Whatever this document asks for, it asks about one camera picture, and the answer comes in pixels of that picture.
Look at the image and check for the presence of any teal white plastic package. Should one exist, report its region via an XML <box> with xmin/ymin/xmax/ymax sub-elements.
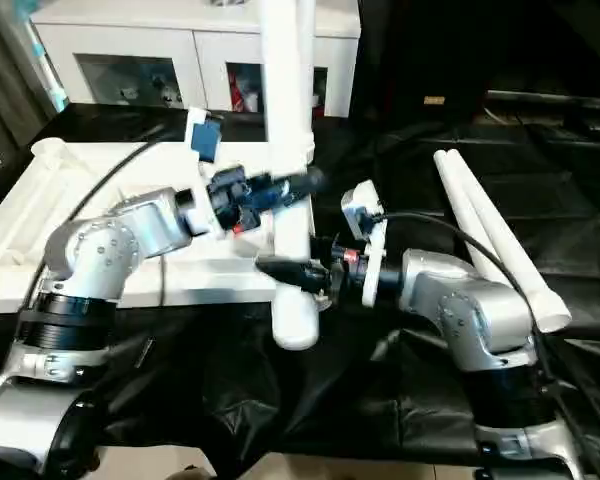
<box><xmin>26</xmin><ymin>22</ymin><xmax>70</xmax><ymax>114</ymax></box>

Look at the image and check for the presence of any grey curtain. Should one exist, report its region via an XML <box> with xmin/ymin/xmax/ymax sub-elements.
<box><xmin>0</xmin><ymin>0</ymin><xmax>49</xmax><ymax>169</ymax></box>

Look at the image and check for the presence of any black table mat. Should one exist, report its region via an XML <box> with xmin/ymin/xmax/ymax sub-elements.
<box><xmin>0</xmin><ymin>99</ymin><xmax>600</xmax><ymax>466</ymax></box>

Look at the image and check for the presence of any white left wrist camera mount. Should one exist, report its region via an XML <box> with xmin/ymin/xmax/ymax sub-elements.
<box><xmin>181</xmin><ymin>106</ymin><xmax>227</xmax><ymax>242</ymax></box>

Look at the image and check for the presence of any white glass-door cabinet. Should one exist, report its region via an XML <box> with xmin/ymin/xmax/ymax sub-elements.
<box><xmin>28</xmin><ymin>0</ymin><xmax>362</xmax><ymax>120</ymax></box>

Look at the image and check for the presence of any white plastic table top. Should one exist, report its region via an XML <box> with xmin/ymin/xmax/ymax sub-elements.
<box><xmin>0</xmin><ymin>138</ymin><xmax>317</xmax><ymax>315</ymax></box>

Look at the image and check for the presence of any white plastic table leg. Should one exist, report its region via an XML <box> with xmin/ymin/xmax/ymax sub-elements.
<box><xmin>432</xmin><ymin>149</ymin><xmax>509</xmax><ymax>284</ymax></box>
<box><xmin>444</xmin><ymin>148</ymin><xmax>573</xmax><ymax>335</ymax></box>
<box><xmin>258</xmin><ymin>0</ymin><xmax>322</xmax><ymax>351</ymax></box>

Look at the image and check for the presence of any black low side table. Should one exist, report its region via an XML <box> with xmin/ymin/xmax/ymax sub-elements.
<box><xmin>483</xmin><ymin>88</ymin><xmax>600</xmax><ymax>134</ymax></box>

